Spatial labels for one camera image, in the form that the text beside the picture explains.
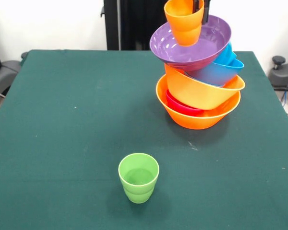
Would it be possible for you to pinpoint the black pedestal foot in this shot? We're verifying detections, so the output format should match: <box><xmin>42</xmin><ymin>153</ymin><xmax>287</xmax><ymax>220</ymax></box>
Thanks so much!
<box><xmin>0</xmin><ymin>51</ymin><xmax>29</xmax><ymax>96</ymax></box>
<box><xmin>268</xmin><ymin>55</ymin><xmax>288</xmax><ymax>91</ymax></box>

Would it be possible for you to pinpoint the green cup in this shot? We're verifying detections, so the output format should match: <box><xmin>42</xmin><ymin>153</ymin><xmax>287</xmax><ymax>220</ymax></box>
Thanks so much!
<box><xmin>118</xmin><ymin>153</ymin><xmax>160</xmax><ymax>204</ymax></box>

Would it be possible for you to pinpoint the orange cup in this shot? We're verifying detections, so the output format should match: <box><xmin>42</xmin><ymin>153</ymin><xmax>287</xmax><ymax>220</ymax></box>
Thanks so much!
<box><xmin>164</xmin><ymin>0</ymin><xmax>205</xmax><ymax>47</ymax></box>

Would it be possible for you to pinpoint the blue ribbed-bottom bowl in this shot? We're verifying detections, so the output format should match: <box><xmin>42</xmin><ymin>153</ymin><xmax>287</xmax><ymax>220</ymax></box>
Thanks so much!
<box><xmin>213</xmin><ymin>42</ymin><xmax>238</xmax><ymax>67</ymax></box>

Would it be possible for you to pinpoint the large orange bowl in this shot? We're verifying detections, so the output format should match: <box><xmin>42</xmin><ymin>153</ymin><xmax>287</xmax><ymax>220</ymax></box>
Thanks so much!
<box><xmin>165</xmin><ymin>63</ymin><xmax>246</xmax><ymax>111</ymax></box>
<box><xmin>156</xmin><ymin>74</ymin><xmax>241</xmax><ymax>130</ymax></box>

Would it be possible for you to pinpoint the dark green tablecloth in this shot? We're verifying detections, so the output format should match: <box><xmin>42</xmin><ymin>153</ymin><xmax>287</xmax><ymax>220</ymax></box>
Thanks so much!
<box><xmin>0</xmin><ymin>49</ymin><xmax>288</xmax><ymax>230</ymax></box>

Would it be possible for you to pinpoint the small magenta bowl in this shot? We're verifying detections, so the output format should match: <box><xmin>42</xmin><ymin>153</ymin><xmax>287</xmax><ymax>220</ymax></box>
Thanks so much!
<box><xmin>166</xmin><ymin>89</ymin><xmax>205</xmax><ymax>117</ymax></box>

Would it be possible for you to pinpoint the large blue bowl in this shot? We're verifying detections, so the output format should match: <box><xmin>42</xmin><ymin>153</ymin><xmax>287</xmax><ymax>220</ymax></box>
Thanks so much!
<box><xmin>184</xmin><ymin>58</ymin><xmax>245</xmax><ymax>87</ymax></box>

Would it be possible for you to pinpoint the large purple bowl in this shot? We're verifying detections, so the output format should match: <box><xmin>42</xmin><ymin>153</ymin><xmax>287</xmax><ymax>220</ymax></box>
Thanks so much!
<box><xmin>149</xmin><ymin>14</ymin><xmax>232</xmax><ymax>72</ymax></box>

